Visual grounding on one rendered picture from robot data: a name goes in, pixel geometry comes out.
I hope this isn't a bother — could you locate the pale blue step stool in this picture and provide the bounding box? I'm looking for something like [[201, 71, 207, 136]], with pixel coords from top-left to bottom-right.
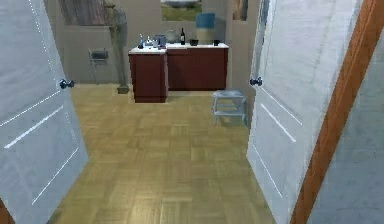
[[211, 89, 249, 126]]

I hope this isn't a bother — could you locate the red-brown kitchen counter cabinet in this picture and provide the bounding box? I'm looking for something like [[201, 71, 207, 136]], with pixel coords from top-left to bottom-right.
[[128, 42, 230, 104]]

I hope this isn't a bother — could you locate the blue-grey toaster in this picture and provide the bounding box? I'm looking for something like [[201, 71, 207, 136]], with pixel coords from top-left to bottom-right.
[[153, 34, 167, 48]]

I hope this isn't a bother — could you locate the blue and beige canister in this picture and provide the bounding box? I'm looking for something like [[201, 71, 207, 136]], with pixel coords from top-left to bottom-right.
[[195, 12, 217, 46]]

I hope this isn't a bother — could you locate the grey standing floor lamp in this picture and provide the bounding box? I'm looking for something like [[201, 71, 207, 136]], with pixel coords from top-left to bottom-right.
[[103, 1, 131, 95]]

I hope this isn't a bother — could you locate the white panelled room door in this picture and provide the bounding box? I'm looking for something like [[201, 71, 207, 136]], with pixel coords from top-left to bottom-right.
[[246, 0, 364, 224], [0, 0, 90, 224]]

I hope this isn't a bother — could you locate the window with green view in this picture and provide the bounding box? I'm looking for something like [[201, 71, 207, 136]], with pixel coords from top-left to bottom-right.
[[160, 0, 203, 23]]

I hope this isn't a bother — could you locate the grey wall-mounted box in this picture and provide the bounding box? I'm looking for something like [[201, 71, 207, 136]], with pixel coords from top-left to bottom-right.
[[88, 48, 109, 62]]

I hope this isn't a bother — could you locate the narrow framed wall picture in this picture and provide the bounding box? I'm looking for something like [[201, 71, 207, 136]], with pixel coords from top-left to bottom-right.
[[232, 0, 249, 22]]

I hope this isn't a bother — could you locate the brown wooden door frame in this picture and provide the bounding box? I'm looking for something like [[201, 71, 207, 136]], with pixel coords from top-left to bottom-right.
[[289, 0, 384, 224]]

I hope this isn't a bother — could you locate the brown framed wall picture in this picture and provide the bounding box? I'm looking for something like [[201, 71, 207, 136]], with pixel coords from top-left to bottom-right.
[[57, 0, 110, 27]]

